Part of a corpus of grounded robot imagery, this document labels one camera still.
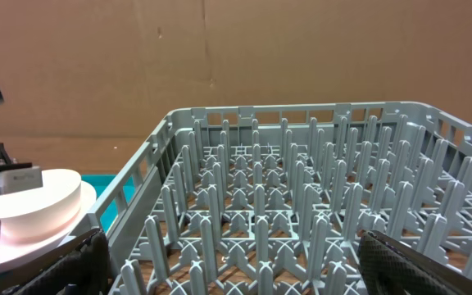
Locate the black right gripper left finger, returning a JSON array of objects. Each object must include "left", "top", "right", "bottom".
[{"left": 2, "top": 230, "right": 110, "bottom": 295}]

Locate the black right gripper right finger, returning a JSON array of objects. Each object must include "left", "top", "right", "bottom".
[{"left": 358, "top": 230, "right": 472, "bottom": 295}]

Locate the grey dishwasher rack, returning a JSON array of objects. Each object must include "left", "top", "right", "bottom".
[{"left": 84, "top": 102, "right": 472, "bottom": 294}]

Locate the white paper cup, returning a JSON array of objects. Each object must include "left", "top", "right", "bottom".
[{"left": 0, "top": 169, "right": 97, "bottom": 273}]

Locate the teal plastic tray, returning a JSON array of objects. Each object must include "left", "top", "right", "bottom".
[{"left": 80, "top": 174, "right": 135, "bottom": 233}]

